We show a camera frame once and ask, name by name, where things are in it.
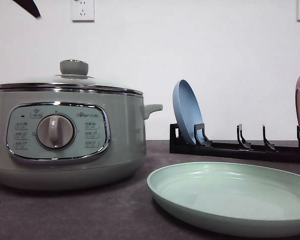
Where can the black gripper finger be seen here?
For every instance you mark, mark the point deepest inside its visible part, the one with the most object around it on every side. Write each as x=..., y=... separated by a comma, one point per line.
x=30, y=6

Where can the glass steamer lid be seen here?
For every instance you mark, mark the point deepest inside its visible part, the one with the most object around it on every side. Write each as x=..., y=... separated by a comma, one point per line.
x=73, y=76

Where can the green plate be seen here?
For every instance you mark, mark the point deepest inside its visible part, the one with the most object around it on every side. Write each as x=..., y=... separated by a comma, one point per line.
x=228, y=198

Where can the green electric steamer pot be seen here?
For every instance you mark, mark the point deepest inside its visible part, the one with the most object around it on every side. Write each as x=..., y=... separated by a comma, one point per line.
x=65, y=136

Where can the blue plate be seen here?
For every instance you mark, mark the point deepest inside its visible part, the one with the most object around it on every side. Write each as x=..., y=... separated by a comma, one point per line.
x=187, y=107

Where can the black plate rack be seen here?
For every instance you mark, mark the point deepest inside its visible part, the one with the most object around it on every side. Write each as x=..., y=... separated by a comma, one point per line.
x=241, y=150

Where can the grey table mat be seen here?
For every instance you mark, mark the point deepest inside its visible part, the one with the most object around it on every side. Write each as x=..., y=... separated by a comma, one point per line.
x=123, y=211

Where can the white wall socket left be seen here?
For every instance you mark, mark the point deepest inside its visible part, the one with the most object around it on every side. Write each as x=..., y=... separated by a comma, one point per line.
x=83, y=11

